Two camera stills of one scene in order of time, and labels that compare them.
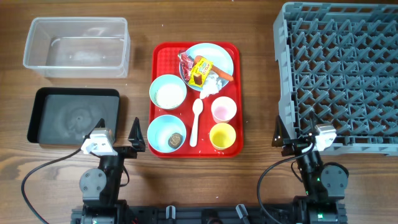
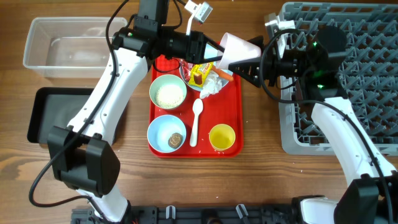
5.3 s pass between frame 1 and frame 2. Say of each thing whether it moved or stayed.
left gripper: moved
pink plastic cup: moved
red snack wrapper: stayed
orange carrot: stayed
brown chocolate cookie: stayed
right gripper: moved
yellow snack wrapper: stayed
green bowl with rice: stayed
